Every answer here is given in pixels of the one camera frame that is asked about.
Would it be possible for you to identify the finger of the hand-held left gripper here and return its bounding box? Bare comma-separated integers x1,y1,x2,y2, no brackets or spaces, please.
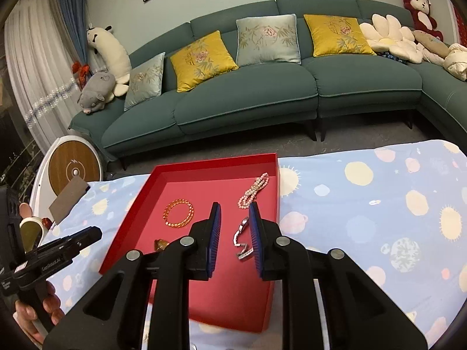
25,226,103,264

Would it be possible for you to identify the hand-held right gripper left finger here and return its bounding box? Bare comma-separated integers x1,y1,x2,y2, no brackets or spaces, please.
44,201,222,350

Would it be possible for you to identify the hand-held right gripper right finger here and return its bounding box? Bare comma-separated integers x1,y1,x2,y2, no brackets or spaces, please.
248,201,427,350

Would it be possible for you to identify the silver rhinestone hair clip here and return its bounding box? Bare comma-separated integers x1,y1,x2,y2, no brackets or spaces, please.
233,217,254,261

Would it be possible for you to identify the gold bangle bracelet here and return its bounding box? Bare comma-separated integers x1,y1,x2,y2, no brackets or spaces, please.
163,199,195,228

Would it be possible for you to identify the pink pearl bracelet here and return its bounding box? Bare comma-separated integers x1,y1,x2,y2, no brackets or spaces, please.
238,172,271,209

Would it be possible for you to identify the red cardboard box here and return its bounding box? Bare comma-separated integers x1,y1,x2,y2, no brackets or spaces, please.
99,153,281,333

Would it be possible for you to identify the person's left hand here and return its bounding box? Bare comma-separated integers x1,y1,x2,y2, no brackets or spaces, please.
14,292,65,347

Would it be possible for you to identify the brown notebook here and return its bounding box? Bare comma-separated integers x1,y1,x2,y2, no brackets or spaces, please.
49,177,90,224

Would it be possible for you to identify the white wooden round side table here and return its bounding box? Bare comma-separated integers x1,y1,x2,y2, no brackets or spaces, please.
29,136,110,223

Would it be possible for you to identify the planet print blue tablecloth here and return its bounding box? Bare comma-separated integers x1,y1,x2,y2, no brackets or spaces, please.
22,139,467,350

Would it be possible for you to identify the green fabric sofa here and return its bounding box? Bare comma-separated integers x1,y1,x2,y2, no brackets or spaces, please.
67,0,467,161

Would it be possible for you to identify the grey pig plush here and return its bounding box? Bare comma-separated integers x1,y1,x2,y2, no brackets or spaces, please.
77,71,116,115

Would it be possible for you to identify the red lobster toy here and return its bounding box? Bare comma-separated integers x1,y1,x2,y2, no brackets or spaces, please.
72,61,90,84

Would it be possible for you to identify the pale blue embroidered cushion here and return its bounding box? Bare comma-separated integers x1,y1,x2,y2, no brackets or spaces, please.
124,52,166,112
235,14,302,67

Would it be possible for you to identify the yellow embroidered cushion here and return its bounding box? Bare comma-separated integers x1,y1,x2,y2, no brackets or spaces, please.
304,14,377,58
170,30,239,93

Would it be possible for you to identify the white cow plush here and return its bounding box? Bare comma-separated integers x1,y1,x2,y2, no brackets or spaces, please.
86,25,132,97

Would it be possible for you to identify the white sheer curtain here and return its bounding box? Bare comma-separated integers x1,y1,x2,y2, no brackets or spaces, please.
4,0,84,146

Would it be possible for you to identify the blue curtain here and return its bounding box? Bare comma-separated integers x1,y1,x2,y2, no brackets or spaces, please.
55,0,90,77

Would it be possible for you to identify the blue patterned cloth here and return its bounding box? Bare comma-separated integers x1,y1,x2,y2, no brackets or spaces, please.
379,52,407,64

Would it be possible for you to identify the cream flower plush cushion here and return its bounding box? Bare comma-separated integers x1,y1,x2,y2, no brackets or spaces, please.
359,14,424,62

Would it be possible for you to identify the brown round plush cushion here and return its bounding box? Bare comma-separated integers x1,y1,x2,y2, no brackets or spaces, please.
412,29,451,59

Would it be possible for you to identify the red monkey plush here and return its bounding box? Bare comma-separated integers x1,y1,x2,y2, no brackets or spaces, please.
401,0,444,42

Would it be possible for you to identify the red wall hanging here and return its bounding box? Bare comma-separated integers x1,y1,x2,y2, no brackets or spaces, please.
452,3,467,48

